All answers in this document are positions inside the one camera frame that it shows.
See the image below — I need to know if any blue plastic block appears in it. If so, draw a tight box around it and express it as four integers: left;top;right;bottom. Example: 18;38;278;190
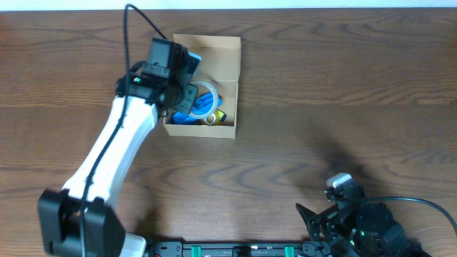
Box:
171;93;213;125

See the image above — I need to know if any clear tape roll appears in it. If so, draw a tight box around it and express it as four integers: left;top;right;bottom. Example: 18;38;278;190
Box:
189;81;219;119

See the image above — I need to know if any small yellow tape roll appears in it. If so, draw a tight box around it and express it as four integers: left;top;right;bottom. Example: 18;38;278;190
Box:
201;113;219;126

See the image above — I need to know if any yellow highlighter pen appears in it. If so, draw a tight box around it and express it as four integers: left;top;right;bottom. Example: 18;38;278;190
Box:
214;109;227;124

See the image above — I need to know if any brown cardboard box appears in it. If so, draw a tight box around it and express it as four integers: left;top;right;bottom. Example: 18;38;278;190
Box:
164;34;241;138

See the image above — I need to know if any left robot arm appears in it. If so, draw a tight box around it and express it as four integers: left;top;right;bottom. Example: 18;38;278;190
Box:
38;38;201;256

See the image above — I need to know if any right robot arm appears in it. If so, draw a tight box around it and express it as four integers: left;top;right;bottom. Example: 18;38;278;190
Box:
296;179;430;257

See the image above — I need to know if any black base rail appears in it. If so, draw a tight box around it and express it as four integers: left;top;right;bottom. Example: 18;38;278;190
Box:
144;241;336;257

